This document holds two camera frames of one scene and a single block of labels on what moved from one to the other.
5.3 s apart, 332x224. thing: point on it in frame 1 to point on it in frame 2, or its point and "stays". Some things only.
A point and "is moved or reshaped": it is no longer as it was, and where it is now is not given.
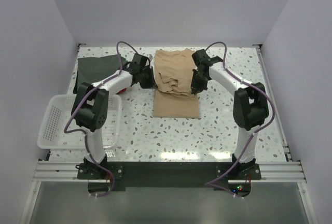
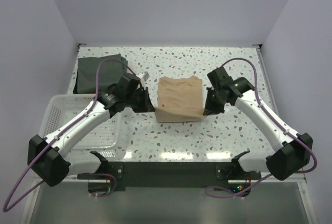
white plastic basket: x=56 y=112 stays
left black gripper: x=151 y=83 to x=147 y=106
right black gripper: x=197 y=88 to x=210 y=109
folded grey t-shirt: x=90 y=70 stays
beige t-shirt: x=173 y=97 is moved or reshaped
